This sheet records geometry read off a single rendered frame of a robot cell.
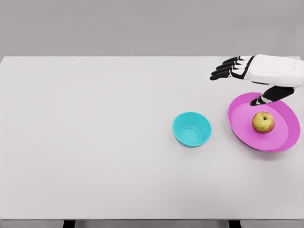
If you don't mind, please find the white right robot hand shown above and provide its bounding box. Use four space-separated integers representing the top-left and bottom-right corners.
209 54 296 106

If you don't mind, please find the pink plate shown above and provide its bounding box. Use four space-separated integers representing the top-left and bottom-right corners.
228 92 301 152

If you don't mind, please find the blue bowl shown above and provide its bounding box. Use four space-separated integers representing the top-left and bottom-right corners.
172 112 212 148

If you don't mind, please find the yellow-red apple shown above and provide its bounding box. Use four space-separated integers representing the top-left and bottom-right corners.
251 111 276 134

